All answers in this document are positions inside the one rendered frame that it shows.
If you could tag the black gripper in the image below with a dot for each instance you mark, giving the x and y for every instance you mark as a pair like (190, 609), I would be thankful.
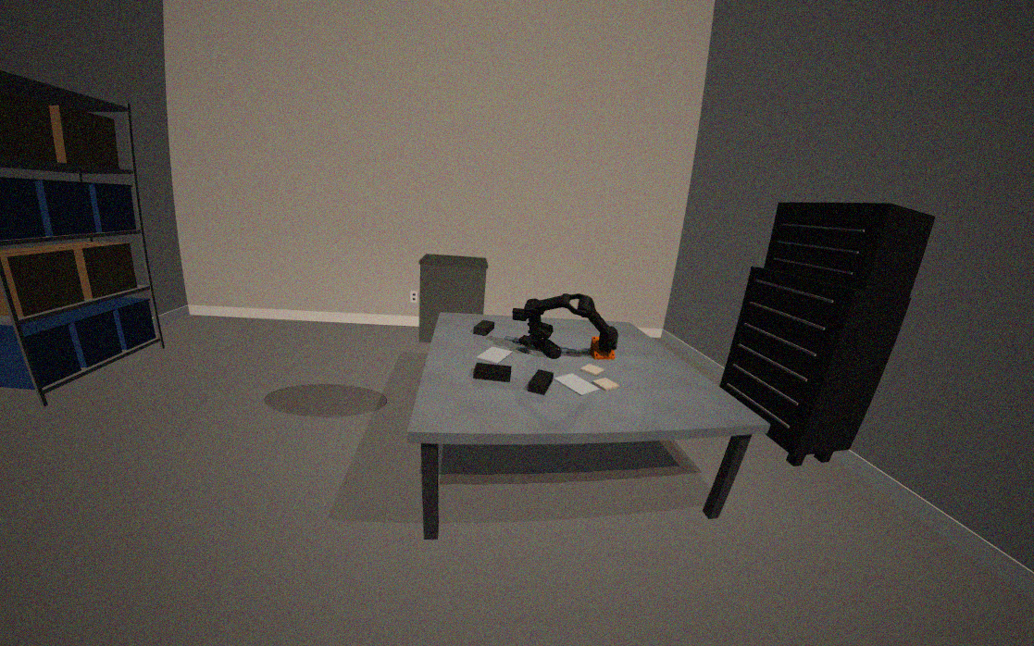
(531, 339)

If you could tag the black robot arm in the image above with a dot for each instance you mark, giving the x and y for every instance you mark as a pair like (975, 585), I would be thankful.
(534, 308)

